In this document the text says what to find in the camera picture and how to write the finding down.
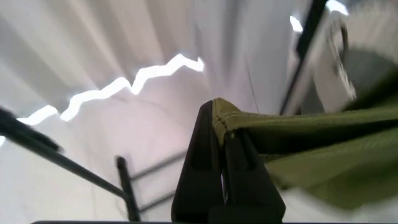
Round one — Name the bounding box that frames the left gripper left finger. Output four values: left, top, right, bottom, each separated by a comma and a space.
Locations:
170, 100, 224, 223

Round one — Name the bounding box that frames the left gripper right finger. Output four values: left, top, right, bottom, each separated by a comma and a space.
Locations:
222, 129, 287, 223

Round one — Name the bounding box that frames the green garment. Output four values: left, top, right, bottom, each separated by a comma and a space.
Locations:
211, 67, 398, 211

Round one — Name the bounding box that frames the black clothes rack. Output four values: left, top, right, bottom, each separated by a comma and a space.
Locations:
0, 0, 327, 222

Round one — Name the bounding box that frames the white laundry basket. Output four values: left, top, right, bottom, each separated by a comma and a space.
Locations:
310, 9, 398, 114

